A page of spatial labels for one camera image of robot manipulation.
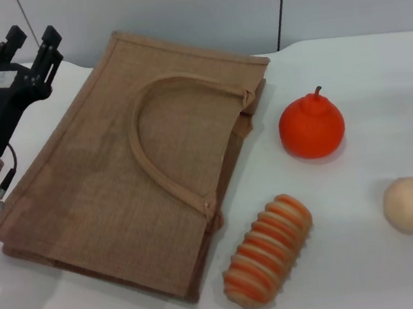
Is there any brown jute handbag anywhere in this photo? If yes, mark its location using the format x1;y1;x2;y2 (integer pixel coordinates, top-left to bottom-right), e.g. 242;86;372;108
0;9;303;309

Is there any orange pear toy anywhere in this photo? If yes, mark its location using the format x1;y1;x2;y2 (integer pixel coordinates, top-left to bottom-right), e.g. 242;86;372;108
273;82;350;164

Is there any thin dark vertical rod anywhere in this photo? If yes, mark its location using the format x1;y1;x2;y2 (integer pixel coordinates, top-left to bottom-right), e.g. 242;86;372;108
270;0;299;53

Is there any beige round fruit toy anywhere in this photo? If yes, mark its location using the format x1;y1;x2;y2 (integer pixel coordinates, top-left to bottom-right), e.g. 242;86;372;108
379;176;413;240

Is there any orange striped bread toy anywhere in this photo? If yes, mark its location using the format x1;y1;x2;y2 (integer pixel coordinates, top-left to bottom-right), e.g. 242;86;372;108
212;190;324;307

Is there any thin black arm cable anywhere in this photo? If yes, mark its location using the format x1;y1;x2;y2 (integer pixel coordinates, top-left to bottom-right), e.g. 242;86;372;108
0;142;24;202

